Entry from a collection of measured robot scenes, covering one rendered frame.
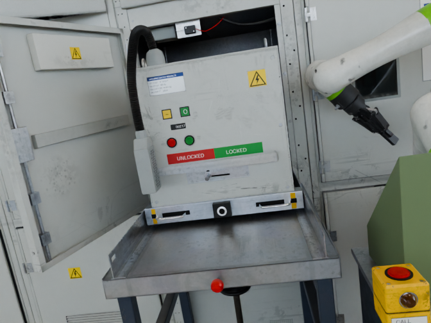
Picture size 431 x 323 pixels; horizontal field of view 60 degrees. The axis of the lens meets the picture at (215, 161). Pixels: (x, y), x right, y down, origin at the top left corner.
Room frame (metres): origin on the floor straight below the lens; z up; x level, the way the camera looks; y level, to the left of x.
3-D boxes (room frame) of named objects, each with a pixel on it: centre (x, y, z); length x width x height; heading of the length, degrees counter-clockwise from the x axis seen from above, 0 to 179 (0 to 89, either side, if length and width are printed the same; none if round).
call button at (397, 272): (0.65, -0.32, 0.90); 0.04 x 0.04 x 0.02
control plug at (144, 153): (1.18, 0.22, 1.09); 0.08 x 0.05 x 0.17; 173
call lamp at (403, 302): (0.61, -0.31, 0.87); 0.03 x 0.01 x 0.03; 83
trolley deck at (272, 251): (1.22, 0.00, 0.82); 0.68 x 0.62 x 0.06; 173
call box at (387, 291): (0.65, -0.32, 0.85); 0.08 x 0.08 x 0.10; 83
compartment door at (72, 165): (1.34, 0.45, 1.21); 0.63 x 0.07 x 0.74; 154
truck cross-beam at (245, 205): (1.23, 0.00, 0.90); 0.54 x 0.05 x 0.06; 83
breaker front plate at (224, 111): (1.22, 0.00, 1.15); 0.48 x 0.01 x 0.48; 83
